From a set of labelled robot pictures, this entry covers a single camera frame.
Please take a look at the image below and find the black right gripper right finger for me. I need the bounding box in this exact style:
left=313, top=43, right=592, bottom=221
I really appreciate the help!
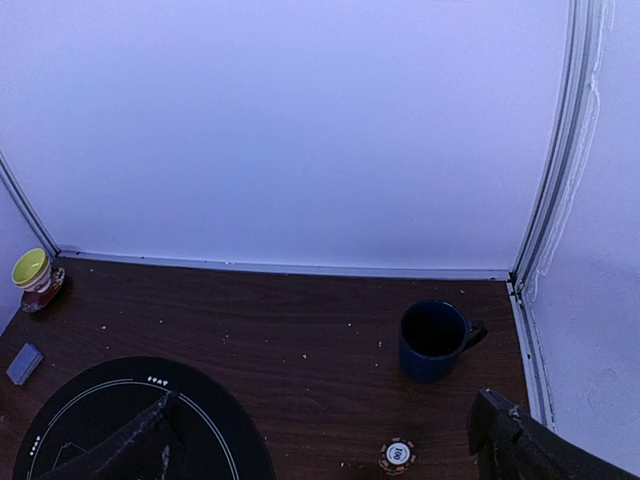
left=467, top=389, right=636, bottom=480

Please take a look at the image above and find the round black poker mat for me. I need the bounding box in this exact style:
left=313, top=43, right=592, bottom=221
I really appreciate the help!
left=12, top=356, right=275, bottom=479

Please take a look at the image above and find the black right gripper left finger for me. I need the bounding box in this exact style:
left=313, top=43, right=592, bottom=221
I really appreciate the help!
left=41, top=391, right=183, bottom=479

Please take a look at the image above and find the dark blue enamel mug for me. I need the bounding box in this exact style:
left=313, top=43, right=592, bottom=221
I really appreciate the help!
left=398, top=301, right=488, bottom=384

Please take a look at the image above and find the green bowl on red saucer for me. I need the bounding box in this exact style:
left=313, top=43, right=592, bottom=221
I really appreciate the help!
left=12, top=248, right=66, bottom=313

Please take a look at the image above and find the blue playing card deck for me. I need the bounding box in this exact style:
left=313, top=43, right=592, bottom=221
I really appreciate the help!
left=6, top=343, right=44, bottom=386

